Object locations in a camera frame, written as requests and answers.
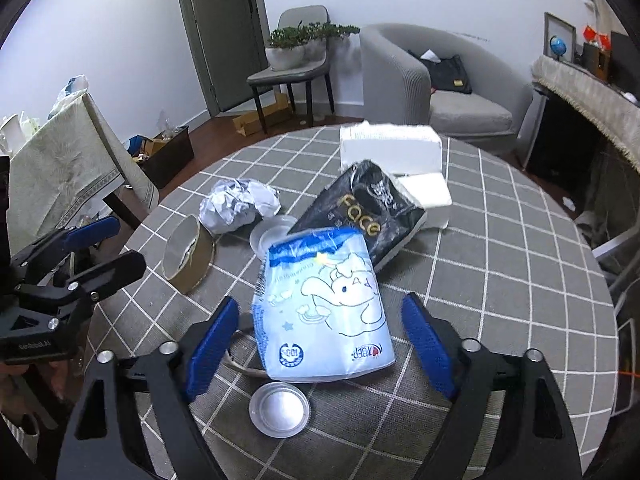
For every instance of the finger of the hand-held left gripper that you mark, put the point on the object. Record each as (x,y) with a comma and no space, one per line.
(90,234)
(112,267)

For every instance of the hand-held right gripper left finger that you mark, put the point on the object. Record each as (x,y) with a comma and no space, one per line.
(215,347)

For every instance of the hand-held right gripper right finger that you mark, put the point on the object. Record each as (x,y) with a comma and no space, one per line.
(430,347)

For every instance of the blue elephant print tissue packet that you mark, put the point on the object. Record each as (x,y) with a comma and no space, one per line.
(320,310)

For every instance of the translucent round plastic lid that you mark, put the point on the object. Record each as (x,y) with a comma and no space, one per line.
(267,237)

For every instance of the white foam box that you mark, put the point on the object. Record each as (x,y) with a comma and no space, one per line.
(390,147)

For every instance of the beige cloth covered table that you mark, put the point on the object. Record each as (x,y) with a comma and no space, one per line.
(60,170)

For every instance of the brown tape roll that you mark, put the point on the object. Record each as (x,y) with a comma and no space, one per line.
(197,265)

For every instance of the blue and white bag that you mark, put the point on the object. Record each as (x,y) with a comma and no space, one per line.
(135,144)

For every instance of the grey checked tablecloth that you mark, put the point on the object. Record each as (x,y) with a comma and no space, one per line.
(500,270)

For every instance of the black storage bin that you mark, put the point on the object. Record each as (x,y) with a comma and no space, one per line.
(172,157)

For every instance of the white kettle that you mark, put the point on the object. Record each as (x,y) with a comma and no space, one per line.
(11,135)

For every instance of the crumpled white paper ball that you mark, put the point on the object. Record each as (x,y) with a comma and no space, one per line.
(237,205)

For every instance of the clear plastic bag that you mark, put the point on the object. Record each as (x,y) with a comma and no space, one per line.
(70,92)

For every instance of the black tissue packet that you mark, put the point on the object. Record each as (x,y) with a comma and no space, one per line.
(365,210)

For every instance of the white paper scrap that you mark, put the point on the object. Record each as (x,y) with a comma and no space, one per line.
(568,203)

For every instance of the flat cardboard box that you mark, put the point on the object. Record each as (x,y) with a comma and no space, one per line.
(260,117)

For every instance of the grey crumpled cloth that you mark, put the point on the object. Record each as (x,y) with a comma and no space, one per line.
(610,195)

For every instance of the grey-green door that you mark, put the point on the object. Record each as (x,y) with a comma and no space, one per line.
(220,35)

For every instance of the black cabinet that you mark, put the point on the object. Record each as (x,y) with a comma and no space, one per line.
(560,145)

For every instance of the grey dining chair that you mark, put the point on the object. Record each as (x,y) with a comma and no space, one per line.
(285,76)

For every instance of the potted plant in white pot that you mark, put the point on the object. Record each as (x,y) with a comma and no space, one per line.
(285,55)
(325,32)

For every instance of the grey armchair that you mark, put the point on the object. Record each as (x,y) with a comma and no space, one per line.
(395,80)

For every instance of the black handbag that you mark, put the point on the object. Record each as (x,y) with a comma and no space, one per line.
(450,77)

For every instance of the white paper sheet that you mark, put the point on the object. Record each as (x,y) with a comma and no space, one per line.
(430,56)

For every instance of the beige fringed cloth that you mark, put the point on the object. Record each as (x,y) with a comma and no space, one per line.
(590,95)

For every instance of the small blue globe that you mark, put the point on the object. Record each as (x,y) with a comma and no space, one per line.
(557,46)

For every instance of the brown wooden box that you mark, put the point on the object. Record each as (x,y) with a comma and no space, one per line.
(597,62)

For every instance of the black monitor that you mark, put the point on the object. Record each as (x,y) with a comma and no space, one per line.
(625,60)

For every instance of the small red flags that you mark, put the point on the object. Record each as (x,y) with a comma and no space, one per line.
(597,35)

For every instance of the white metal frame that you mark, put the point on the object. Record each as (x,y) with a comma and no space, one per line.
(620,247)

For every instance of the grey picture frame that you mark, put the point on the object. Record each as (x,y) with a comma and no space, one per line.
(565,27)

